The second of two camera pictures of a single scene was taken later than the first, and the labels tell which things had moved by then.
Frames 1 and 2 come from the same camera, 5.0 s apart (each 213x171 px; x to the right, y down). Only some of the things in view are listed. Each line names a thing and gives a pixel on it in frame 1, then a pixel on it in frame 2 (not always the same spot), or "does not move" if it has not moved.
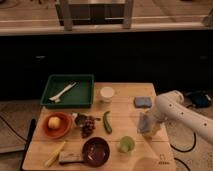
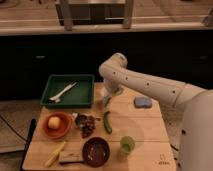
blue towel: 144,122 -> 105,100
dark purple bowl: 96,152 does not move
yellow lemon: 54,122 does not move
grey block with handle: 71,157 does not move
